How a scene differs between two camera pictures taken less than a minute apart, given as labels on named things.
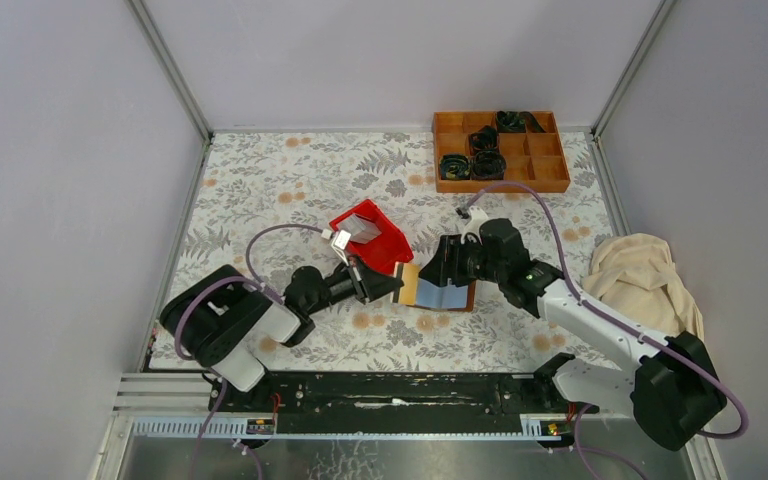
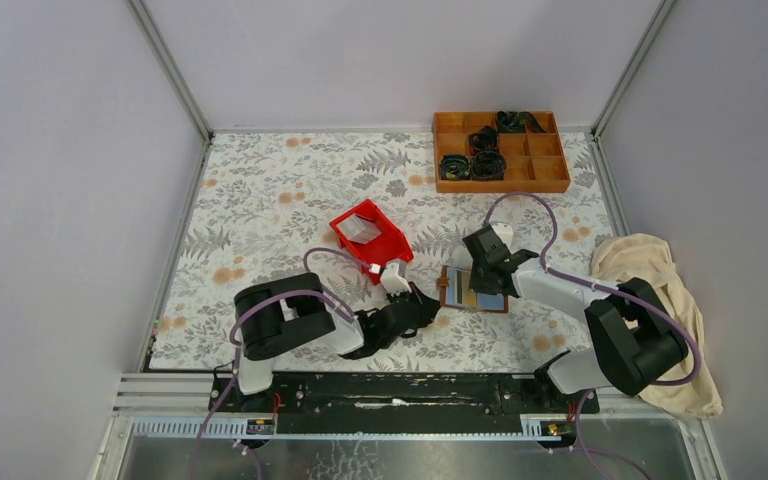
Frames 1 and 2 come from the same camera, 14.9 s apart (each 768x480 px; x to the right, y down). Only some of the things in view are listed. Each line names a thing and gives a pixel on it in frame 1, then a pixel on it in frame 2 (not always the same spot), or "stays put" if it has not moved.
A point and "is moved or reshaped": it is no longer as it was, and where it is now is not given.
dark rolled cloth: x=488 y=165 stays put
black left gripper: x=372 y=285 to x=426 y=309
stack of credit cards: x=360 y=228 stays put
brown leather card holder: x=445 y=297 is moved or reshaped
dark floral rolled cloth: x=454 y=167 stays put
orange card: x=408 y=292 to x=469 y=298
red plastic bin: x=387 y=249 stays put
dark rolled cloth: x=486 y=138 stays put
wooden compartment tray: x=537 y=158 stays put
